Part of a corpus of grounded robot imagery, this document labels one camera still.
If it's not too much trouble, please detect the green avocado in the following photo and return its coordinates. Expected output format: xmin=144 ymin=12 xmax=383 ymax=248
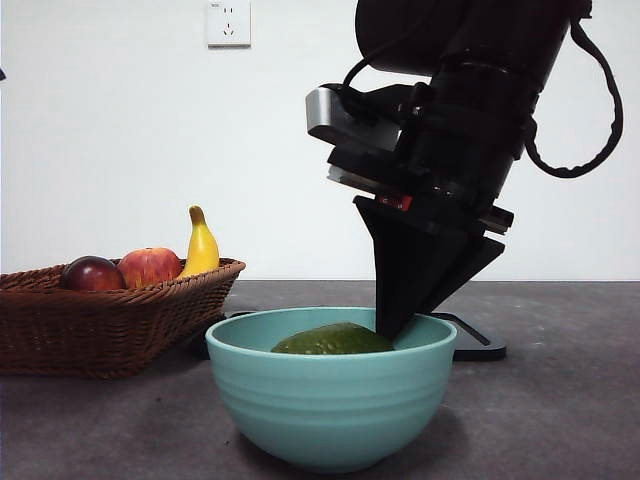
xmin=270 ymin=322 xmax=396 ymax=356

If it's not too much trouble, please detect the black flat tray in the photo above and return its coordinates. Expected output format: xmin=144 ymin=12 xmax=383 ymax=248
xmin=187 ymin=310 xmax=507 ymax=362

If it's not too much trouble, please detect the teal ceramic bowl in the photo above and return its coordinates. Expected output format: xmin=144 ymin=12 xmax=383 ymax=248
xmin=204 ymin=306 xmax=459 ymax=474

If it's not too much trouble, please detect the yellow banana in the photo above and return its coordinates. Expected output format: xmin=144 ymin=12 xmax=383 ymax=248
xmin=175 ymin=205 xmax=221 ymax=280

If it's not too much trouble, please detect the red yellow apple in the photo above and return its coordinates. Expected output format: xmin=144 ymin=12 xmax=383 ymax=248
xmin=117 ymin=247 xmax=182 ymax=289

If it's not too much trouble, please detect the dark red plum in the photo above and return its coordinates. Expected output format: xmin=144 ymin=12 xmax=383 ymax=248
xmin=60 ymin=255 xmax=126 ymax=292

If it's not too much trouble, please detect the brown wicker basket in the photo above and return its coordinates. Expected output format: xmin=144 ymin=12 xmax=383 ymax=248
xmin=0 ymin=257 xmax=247 ymax=380

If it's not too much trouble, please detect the pale grey camera box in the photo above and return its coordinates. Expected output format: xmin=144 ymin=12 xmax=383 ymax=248
xmin=304 ymin=85 xmax=401 ymax=151

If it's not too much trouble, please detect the thin black camera cable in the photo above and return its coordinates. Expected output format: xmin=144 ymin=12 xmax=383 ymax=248
xmin=341 ymin=56 xmax=382 ymax=121

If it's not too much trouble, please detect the white wall socket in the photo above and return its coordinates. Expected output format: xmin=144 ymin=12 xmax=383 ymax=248
xmin=207 ymin=0 xmax=252 ymax=50

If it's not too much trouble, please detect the black ribbed cable loop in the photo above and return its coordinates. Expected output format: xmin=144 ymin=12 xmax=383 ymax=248
xmin=514 ymin=9 xmax=625 ymax=177

